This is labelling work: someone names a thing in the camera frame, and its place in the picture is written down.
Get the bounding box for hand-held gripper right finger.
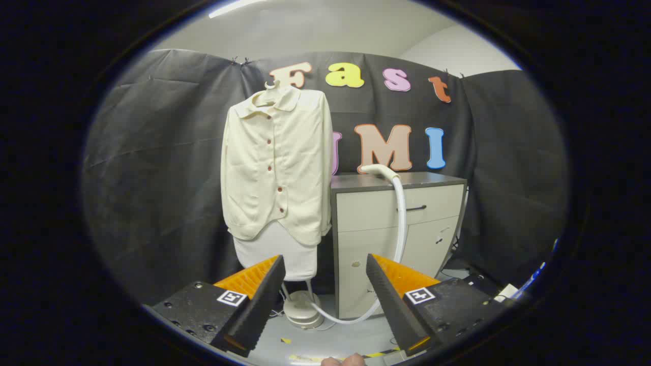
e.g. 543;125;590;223
365;253;510;357

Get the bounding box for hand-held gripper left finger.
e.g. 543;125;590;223
150;254;286;358

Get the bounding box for white garment steamer base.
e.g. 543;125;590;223
280;279;326;330

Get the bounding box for cream button-up shirt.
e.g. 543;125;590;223
220;87;334;247

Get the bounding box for white ironing board pad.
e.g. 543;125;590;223
233;220;319;282

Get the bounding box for beige cabinet with grey top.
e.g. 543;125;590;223
331;172;467;321

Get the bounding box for black backdrop cloth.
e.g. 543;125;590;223
81;48;569;306

